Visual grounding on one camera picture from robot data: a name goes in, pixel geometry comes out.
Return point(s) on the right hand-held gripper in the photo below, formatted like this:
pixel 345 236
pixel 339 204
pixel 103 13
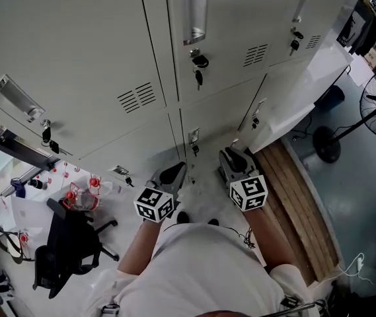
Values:
pixel 248 193

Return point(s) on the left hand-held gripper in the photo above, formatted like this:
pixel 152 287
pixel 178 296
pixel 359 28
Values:
pixel 153 205

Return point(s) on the grey metal locker cabinet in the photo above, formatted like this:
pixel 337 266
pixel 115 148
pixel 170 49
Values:
pixel 92 45

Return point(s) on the person's right forearm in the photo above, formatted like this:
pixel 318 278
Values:
pixel 270 239

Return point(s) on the person's left forearm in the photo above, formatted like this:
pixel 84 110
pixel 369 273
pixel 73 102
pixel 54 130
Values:
pixel 141 246

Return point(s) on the black keys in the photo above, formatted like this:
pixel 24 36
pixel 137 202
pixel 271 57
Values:
pixel 200 60
pixel 46 134
pixel 294 45

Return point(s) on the person's black left shoe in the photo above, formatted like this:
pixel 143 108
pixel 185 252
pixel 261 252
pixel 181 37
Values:
pixel 182 217

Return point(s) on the person's black shoe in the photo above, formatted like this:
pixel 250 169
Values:
pixel 213 222
pixel 182 217

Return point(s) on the person's black right shoe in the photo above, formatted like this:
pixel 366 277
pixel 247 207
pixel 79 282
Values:
pixel 213 222

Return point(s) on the red-capped glass bottle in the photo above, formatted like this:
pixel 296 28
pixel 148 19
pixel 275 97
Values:
pixel 71 195
pixel 94 181

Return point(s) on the wooden slat platform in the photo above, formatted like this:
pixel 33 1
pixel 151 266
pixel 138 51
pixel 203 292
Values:
pixel 300 216

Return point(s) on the large clear glass jar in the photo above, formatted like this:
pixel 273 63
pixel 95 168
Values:
pixel 88 200

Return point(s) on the person's white shirt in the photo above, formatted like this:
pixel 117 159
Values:
pixel 201 269

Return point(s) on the blue bin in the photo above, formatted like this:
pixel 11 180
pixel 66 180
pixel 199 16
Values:
pixel 331 97

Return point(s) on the black office chair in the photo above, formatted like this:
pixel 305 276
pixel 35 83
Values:
pixel 68 243

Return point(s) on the white counter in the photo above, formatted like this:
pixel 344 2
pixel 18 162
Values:
pixel 320 71

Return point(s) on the black cylindrical bottle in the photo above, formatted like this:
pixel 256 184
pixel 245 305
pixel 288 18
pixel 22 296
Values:
pixel 37 184

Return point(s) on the white paper-covered desk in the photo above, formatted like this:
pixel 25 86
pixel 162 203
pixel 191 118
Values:
pixel 25 213

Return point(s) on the blue cloth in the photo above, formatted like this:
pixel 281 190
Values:
pixel 17 187

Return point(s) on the white power strip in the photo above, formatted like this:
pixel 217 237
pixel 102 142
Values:
pixel 360 263

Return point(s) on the dark clothes on rack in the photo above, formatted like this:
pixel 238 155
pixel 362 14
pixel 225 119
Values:
pixel 362 25

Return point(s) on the black window frame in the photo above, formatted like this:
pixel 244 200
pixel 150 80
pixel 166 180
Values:
pixel 16 144

